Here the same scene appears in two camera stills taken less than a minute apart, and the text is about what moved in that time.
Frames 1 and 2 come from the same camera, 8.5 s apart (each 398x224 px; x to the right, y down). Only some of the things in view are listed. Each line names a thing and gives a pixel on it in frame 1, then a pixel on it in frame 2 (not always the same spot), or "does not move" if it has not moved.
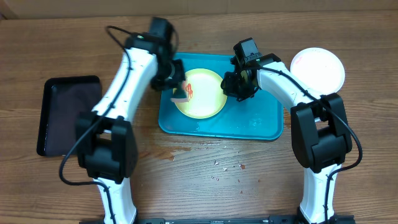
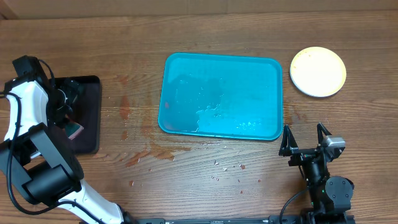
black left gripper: x=179 y=76 -> x=71 y=87
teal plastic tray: x=255 y=116 does not move
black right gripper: x=229 y=91 -> x=301 y=154
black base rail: x=347 y=219 does not move
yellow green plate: x=206 y=97 -> x=318 y=71
